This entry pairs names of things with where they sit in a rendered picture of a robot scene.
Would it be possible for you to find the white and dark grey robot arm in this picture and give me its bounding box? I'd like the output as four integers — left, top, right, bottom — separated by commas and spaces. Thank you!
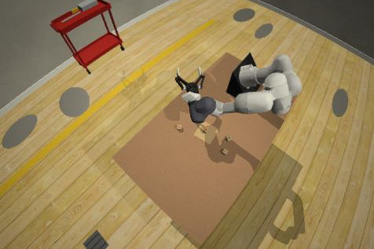
182, 54, 302, 123

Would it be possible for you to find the tan square mat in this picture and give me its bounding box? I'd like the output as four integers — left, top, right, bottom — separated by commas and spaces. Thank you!
193, 122, 218, 145

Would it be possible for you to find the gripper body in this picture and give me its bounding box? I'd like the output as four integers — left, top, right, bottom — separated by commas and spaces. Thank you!
185, 82, 199, 93

